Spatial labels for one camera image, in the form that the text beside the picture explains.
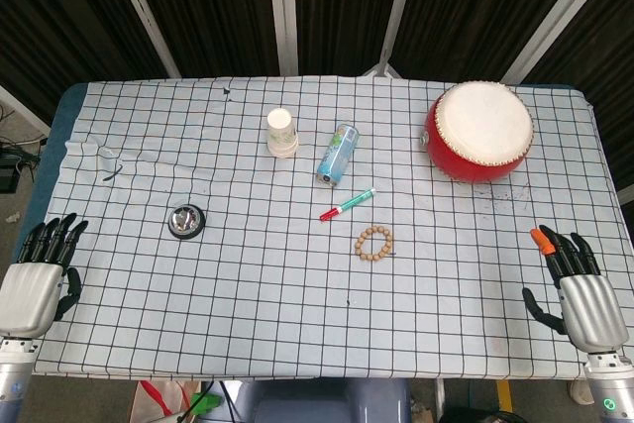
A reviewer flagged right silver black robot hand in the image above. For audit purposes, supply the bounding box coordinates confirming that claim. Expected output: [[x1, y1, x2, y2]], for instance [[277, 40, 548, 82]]
[[521, 224, 631, 354]]

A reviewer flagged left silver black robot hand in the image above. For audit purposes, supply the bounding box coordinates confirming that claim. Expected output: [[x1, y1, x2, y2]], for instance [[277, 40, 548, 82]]
[[0, 212, 89, 340]]

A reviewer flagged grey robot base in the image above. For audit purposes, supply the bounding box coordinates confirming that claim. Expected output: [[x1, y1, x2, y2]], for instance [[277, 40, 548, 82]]
[[236, 376, 413, 423]]

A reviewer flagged white shoe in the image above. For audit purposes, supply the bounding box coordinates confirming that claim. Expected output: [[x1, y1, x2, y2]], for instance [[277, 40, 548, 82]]
[[566, 378, 594, 405]]

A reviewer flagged red white bag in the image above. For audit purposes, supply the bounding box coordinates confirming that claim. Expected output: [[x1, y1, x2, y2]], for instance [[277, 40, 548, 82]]
[[129, 379, 202, 423]]

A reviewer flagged green plastic object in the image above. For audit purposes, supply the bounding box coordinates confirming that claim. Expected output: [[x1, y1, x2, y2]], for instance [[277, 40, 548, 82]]
[[190, 391, 222, 417]]

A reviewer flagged red drum white skin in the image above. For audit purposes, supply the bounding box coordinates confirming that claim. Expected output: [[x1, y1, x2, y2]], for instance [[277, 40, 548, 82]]
[[420, 80, 535, 184]]

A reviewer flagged green red marker pen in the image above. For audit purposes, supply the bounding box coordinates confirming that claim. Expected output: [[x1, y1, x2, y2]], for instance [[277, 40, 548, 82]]
[[318, 187, 377, 223]]

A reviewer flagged white black grid tablecloth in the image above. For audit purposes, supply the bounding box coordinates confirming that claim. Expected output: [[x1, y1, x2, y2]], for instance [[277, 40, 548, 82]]
[[30, 74, 634, 383]]

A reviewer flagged blue beverage can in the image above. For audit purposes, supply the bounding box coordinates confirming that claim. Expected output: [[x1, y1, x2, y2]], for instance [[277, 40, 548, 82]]
[[315, 123, 360, 189]]

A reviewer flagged white paper cup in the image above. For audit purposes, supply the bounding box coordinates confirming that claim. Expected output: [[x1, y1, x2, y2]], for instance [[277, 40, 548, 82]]
[[265, 107, 300, 160]]

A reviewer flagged black cable bundle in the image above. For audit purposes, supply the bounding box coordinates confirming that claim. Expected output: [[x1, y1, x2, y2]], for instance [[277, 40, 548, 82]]
[[0, 101, 41, 195]]

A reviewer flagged wooden bead bracelet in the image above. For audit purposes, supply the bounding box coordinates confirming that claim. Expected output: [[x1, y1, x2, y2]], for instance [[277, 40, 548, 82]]
[[354, 225, 395, 263]]

